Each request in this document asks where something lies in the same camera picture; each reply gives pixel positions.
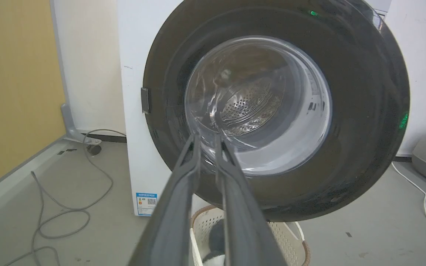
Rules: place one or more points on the white washing machine body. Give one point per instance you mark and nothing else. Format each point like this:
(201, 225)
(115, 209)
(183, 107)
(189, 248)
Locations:
(135, 111)

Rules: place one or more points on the yellow partition panel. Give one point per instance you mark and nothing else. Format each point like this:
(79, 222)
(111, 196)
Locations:
(13, 85)

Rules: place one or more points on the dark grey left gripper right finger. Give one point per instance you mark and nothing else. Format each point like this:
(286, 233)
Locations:
(242, 214)

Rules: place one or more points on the grey metal partition foot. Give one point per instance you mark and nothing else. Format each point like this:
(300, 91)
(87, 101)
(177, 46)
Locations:
(73, 127)

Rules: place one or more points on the blue energy label sticker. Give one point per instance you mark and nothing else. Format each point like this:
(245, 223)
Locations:
(146, 203)

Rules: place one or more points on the dark round washing machine door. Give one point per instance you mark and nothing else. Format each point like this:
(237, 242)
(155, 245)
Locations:
(364, 111)

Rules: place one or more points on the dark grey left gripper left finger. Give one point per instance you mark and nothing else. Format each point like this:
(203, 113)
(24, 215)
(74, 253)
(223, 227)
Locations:
(176, 207)

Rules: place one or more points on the white perforated laundry basket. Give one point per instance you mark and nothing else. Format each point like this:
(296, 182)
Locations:
(290, 240)

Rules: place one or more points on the grey and white clothing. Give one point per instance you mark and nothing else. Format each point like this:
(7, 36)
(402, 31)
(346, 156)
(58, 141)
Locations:
(216, 244)

